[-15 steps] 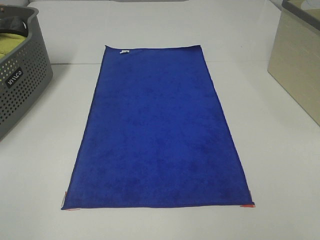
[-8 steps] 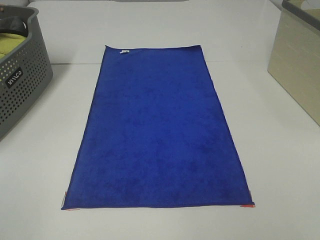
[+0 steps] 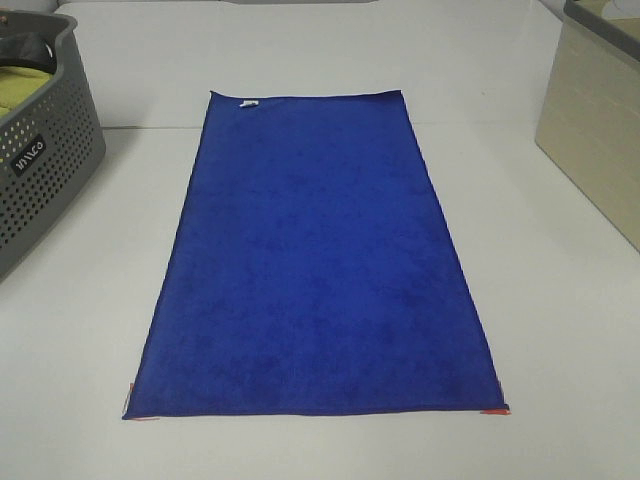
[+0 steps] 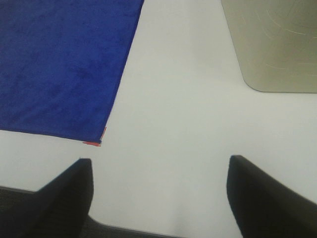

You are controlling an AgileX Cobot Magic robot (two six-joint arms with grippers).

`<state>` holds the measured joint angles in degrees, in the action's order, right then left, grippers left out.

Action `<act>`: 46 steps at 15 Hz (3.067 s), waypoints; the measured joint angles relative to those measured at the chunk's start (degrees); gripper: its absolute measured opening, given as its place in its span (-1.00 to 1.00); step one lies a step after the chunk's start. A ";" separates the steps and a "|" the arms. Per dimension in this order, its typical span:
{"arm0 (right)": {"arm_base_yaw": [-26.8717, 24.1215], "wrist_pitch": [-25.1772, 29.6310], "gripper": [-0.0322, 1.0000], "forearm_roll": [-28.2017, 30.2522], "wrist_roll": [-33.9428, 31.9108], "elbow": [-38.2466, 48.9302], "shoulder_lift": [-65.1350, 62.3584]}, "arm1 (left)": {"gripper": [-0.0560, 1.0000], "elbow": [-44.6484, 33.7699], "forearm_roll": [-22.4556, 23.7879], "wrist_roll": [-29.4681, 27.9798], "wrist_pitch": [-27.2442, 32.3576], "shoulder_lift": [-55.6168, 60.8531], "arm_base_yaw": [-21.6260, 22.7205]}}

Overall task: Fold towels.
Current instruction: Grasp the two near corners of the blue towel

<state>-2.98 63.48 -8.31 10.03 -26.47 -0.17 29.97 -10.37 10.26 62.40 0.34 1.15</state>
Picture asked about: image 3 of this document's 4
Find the blue towel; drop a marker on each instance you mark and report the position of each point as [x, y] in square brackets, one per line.
[312, 273]

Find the grey perforated plastic basket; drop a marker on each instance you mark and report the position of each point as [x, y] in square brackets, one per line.
[49, 153]

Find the beige plastic bin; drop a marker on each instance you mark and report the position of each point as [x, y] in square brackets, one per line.
[589, 122]

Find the yellow-green towel in basket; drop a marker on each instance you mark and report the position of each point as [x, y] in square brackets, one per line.
[17, 85]

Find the black cloth in basket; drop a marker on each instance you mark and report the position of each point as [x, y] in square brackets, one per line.
[28, 50]

